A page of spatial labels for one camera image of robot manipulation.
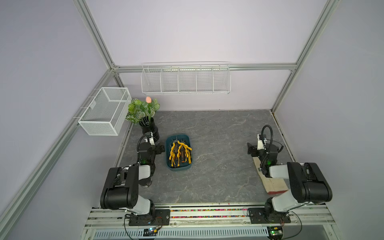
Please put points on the aluminium front rail frame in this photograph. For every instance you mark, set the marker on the aluminium front rail frame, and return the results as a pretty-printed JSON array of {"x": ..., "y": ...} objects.
[{"x": 213, "y": 221}]

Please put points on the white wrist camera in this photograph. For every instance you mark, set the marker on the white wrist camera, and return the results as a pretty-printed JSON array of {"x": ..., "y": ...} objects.
[
  {"x": 151, "y": 139},
  {"x": 261, "y": 142}
]

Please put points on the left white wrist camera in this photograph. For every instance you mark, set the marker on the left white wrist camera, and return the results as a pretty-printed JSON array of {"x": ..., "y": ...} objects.
[{"x": 151, "y": 139}]

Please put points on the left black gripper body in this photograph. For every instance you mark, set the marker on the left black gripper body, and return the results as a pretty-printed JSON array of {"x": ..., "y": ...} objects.
[{"x": 157, "y": 148}]

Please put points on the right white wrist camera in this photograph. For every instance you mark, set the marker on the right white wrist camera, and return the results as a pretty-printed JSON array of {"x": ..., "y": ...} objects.
[{"x": 261, "y": 142}]

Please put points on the yellow black combination pliers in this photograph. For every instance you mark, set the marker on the yellow black combination pliers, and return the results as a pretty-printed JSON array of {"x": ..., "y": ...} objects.
[{"x": 181, "y": 153}]

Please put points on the long white wire wall basket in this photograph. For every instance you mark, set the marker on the long white wire wall basket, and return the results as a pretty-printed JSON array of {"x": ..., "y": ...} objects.
[{"x": 186, "y": 78}]

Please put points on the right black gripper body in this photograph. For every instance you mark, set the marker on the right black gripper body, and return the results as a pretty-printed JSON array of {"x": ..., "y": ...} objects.
[{"x": 252, "y": 150}]

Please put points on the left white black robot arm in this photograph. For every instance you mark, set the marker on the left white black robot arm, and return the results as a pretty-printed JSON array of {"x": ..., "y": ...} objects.
[{"x": 121, "y": 188}]

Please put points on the beige work glove red cuff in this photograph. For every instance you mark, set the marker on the beige work glove red cuff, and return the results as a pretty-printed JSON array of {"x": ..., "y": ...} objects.
[{"x": 272, "y": 186}]

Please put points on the small white wire side basket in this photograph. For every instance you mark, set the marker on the small white wire side basket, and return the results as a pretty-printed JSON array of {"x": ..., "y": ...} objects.
[{"x": 106, "y": 113}]

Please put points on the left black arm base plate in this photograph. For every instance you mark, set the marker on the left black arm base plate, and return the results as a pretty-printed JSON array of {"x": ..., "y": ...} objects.
[{"x": 155, "y": 218}]

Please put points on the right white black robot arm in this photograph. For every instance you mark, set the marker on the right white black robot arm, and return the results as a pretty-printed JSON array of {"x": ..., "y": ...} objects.
[{"x": 307, "y": 182}]

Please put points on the green plant in black vase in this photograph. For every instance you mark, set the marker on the green plant in black vase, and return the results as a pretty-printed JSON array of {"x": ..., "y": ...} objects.
[{"x": 142, "y": 113}]

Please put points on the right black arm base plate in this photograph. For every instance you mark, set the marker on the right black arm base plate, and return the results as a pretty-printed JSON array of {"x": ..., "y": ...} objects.
[{"x": 261, "y": 216}]

